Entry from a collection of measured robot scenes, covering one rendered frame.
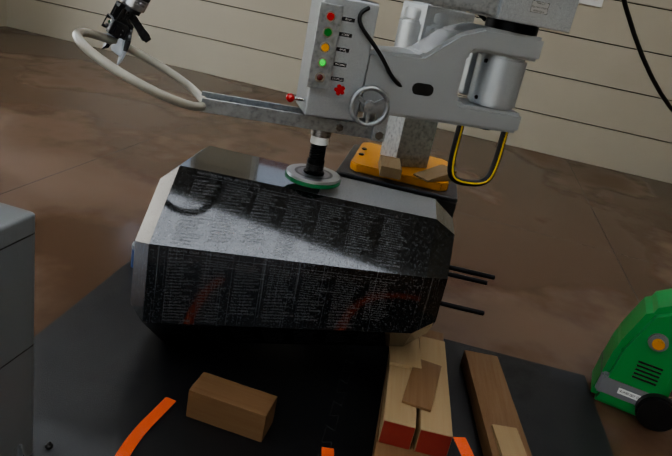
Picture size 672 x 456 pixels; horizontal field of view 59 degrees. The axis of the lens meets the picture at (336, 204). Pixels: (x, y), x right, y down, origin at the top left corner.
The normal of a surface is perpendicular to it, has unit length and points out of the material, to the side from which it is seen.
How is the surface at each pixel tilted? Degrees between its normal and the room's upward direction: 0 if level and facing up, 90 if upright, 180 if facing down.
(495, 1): 90
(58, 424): 0
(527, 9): 90
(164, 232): 45
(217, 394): 0
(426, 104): 90
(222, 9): 90
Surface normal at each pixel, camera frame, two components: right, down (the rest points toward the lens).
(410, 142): 0.33, 0.39
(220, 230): 0.07, -0.42
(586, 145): -0.25, 0.29
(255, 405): 0.18, -0.92
